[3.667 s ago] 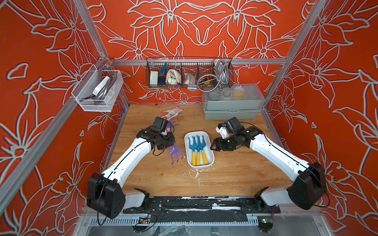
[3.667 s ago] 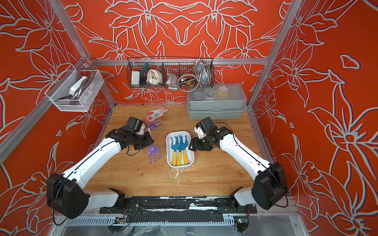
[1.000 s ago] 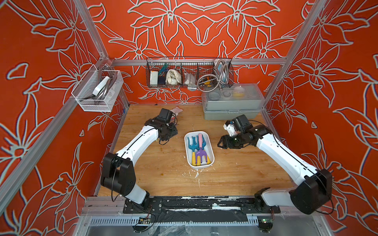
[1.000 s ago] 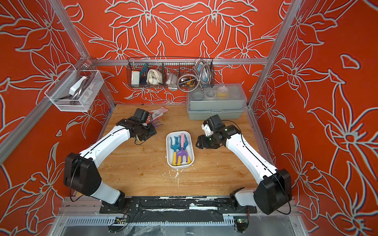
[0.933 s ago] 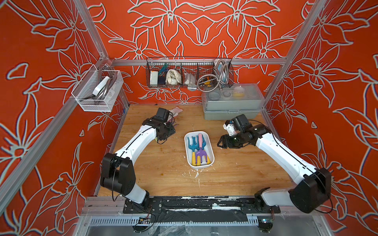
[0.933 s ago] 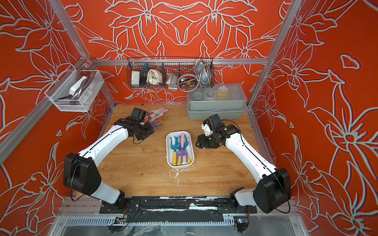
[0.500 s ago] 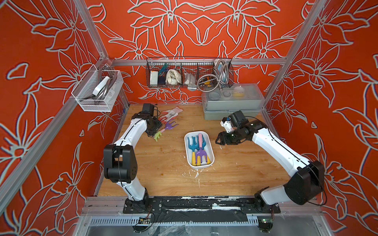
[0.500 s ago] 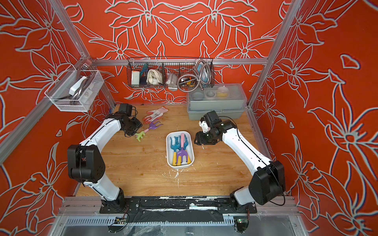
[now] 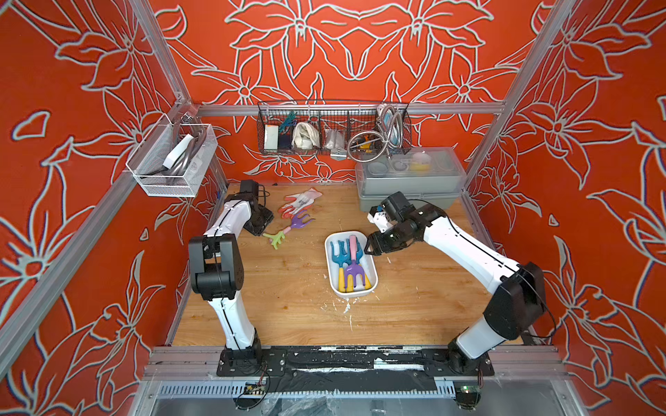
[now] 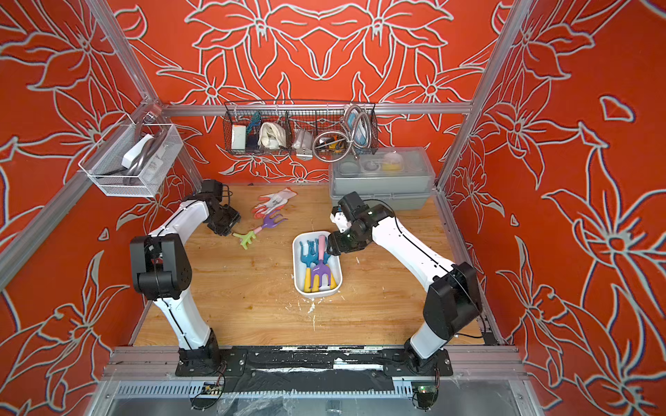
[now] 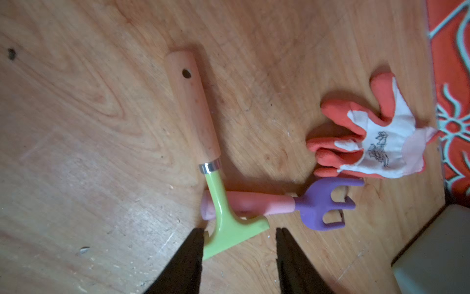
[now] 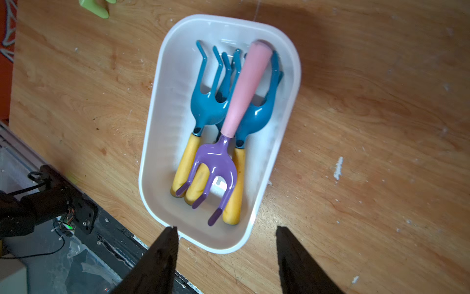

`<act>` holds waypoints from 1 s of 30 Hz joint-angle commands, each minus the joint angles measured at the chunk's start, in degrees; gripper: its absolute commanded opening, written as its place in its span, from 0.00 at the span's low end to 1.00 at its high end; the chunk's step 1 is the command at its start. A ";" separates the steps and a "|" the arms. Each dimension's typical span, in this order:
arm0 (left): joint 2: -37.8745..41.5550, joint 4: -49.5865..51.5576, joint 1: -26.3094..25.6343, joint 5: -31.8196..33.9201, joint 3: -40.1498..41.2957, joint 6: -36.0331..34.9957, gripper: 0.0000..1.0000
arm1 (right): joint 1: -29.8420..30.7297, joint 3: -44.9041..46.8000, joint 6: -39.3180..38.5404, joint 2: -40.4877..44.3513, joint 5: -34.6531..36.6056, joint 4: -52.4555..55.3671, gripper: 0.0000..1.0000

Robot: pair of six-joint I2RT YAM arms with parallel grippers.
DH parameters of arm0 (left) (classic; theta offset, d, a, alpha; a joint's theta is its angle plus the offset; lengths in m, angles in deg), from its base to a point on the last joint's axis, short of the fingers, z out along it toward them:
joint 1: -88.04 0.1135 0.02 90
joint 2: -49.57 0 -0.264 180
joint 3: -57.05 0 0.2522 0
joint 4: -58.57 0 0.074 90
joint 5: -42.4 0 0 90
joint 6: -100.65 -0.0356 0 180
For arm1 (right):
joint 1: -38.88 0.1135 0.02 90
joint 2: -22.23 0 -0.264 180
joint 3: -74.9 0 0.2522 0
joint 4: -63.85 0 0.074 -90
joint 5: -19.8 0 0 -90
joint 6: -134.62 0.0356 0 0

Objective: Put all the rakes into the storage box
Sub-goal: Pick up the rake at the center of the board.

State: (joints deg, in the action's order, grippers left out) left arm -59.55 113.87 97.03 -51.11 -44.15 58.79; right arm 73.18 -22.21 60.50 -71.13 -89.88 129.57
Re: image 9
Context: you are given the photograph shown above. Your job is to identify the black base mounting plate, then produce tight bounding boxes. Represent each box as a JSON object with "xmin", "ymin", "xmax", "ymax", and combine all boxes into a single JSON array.
[{"xmin": 216, "ymin": 346, "xmax": 494, "ymax": 377}]

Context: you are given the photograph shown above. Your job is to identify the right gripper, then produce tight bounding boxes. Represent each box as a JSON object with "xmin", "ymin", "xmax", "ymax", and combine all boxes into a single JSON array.
[{"xmin": 360, "ymin": 223, "xmax": 408, "ymax": 256}]

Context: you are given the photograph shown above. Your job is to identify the black wire wall basket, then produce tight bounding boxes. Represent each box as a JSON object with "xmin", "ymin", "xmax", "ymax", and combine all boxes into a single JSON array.
[{"xmin": 257, "ymin": 100, "xmax": 413, "ymax": 163}]

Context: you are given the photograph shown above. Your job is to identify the white plastic storage box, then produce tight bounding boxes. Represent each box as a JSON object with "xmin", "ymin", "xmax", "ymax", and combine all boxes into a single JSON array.
[{"xmin": 324, "ymin": 231, "xmax": 379, "ymax": 300}]

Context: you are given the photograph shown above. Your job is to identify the white wire wall basket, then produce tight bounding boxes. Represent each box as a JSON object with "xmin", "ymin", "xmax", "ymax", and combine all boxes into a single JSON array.
[{"xmin": 126, "ymin": 115, "xmax": 217, "ymax": 198}]

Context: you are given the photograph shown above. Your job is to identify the grey plastic toolbox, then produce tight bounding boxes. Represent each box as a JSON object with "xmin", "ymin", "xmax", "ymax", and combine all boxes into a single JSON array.
[{"xmin": 356, "ymin": 147, "xmax": 466, "ymax": 213}]

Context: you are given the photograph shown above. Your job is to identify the blue claw rake yellow handle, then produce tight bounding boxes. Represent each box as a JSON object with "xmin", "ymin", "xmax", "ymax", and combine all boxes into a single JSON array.
[{"xmin": 331, "ymin": 240, "xmax": 350, "ymax": 293}]

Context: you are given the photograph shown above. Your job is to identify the purple rake pink handle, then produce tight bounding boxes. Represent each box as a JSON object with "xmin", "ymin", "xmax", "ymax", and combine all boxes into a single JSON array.
[{"xmin": 345, "ymin": 235, "xmax": 365, "ymax": 290}]

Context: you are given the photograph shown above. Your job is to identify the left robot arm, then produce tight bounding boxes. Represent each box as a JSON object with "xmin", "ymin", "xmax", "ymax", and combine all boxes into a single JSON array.
[{"xmin": 188, "ymin": 180, "xmax": 273, "ymax": 362}]

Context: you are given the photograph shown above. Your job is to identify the white box in basket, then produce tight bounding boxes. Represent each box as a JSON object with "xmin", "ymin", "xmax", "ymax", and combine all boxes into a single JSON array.
[{"xmin": 264, "ymin": 125, "xmax": 279, "ymax": 151}]

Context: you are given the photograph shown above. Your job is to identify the coiled metal hose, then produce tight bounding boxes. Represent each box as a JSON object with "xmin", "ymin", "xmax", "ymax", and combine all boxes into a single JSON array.
[{"xmin": 347, "ymin": 103, "xmax": 405, "ymax": 163}]

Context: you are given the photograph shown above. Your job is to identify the white pink garden glove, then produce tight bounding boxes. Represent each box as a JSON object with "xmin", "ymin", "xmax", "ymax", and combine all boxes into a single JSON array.
[{"xmin": 279, "ymin": 187, "xmax": 323, "ymax": 218}]

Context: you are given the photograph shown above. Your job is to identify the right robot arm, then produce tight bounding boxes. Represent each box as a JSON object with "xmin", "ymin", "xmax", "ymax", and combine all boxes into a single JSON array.
[{"xmin": 364, "ymin": 192, "xmax": 549, "ymax": 374}]

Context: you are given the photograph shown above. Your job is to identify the white cloth in basket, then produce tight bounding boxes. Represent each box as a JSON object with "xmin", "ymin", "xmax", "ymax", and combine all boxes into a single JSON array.
[{"xmin": 291, "ymin": 122, "xmax": 321, "ymax": 150}]

